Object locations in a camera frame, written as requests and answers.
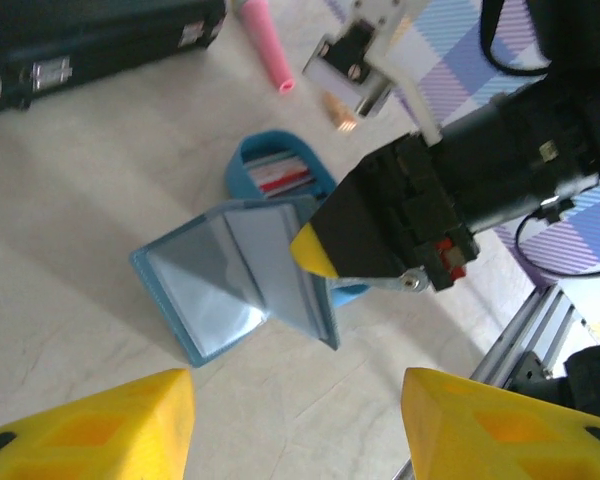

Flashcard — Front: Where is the stack of colourful cards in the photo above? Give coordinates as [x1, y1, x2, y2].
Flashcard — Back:
[243, 153, 327, 200]

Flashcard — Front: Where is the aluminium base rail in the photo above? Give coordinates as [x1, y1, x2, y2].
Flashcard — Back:
[467, 284, 600, 394]

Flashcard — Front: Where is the thin black wire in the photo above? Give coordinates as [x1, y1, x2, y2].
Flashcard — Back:
[516, 197, 600, 277]

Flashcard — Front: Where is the blue plastic tray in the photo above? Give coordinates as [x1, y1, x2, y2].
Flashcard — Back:
[222, 128, 372, 310]

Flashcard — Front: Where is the blue card holder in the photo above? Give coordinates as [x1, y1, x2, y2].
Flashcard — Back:
[128, 193, 342, 372]

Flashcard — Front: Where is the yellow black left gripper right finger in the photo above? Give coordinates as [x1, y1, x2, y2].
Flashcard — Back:
[401, 367, 600, 480]

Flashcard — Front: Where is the black briefcase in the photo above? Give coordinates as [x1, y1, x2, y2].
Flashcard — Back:
[0, 0, 230, 120]

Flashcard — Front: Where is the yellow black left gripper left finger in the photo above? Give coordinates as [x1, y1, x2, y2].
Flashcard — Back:
[0, 368, 197, 480]

